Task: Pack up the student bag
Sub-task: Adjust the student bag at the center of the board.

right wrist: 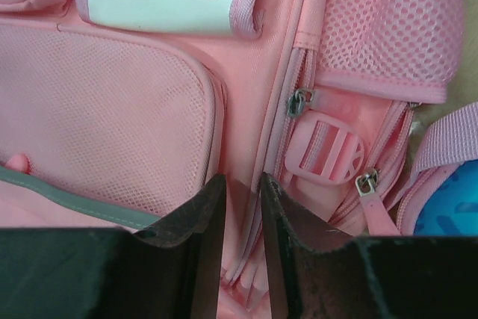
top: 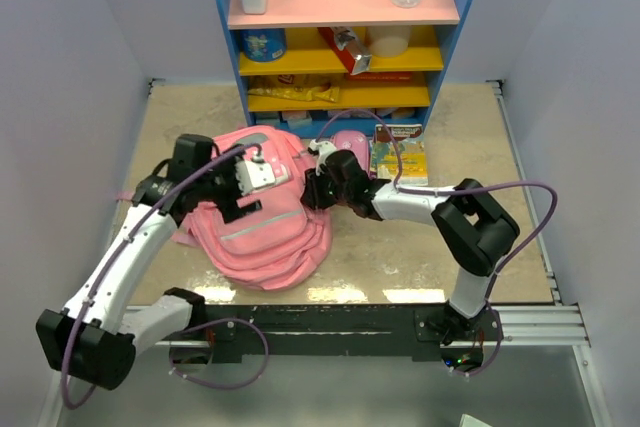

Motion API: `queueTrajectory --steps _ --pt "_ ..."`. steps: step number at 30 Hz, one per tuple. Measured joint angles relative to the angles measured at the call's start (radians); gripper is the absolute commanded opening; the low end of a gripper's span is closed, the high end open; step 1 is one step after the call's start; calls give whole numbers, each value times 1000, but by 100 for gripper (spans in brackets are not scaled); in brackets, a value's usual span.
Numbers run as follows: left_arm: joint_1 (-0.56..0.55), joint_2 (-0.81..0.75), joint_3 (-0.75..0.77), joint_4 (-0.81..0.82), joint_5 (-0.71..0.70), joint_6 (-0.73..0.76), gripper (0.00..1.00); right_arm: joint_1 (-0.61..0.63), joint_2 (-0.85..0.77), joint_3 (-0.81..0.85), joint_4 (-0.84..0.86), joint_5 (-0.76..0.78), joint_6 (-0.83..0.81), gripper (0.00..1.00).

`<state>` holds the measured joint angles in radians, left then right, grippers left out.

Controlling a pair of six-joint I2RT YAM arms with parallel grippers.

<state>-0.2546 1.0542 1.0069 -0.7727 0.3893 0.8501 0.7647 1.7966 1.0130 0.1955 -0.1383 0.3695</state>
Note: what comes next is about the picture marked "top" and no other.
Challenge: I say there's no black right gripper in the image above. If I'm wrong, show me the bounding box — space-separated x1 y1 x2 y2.
301 164 352 211

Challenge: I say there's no pink student backpack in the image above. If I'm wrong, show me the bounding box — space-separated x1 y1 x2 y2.
172 126 332 291

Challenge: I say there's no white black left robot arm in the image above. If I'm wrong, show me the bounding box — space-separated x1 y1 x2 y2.
36 134 274 394

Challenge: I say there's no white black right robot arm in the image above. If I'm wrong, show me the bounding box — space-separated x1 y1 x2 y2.
301 142 520 345

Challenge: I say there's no yellow chips bag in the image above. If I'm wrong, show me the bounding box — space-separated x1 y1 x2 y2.
248 74 340 103

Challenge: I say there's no pink blue pencil case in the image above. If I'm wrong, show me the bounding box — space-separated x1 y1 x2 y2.
331 130 370 174

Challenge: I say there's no yellow illustrated book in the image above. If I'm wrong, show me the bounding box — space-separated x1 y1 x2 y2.
370 124 429 187

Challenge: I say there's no blue pink yellow shelf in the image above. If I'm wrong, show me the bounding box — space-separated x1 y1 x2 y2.
216 0 473 138

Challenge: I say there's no red silver snack box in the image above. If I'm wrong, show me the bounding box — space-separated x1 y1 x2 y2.
317 26 372 75

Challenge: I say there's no white translucent cup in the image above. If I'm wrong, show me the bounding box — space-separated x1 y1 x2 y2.
366 25 412 58

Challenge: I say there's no blue cartoon can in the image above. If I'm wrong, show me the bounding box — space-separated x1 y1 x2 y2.
241 28 287 63

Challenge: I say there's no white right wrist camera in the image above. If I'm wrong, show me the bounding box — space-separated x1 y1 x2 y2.
307 140 337 162

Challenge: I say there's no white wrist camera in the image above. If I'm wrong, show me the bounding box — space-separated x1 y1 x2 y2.
307 140 337 162
235 158 290 196

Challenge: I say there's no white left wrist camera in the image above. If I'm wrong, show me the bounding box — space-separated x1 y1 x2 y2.
235 158 290 196

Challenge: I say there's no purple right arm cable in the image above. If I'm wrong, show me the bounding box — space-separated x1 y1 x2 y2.
316 108 559 378

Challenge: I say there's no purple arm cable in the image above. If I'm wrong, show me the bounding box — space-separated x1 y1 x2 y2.
316 108 559 378
58 142 271 410

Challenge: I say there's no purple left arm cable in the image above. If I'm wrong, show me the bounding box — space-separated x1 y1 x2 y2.
58 142 271 410

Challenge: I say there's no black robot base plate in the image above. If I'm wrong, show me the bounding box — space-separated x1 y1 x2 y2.
148 302 505 366

